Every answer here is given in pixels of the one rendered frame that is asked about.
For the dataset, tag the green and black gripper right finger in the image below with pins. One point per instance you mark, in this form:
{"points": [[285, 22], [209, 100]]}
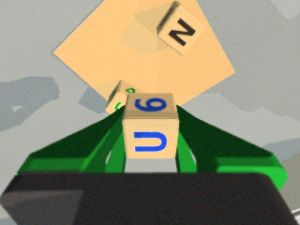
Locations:
{"points": [[218, 151]]}

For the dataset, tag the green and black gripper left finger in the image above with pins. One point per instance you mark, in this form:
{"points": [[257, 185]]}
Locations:
{"points": [[85, 150]]}

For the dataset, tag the orange square mat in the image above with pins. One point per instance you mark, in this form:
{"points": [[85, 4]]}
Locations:
{"points": [[119, 41]]}

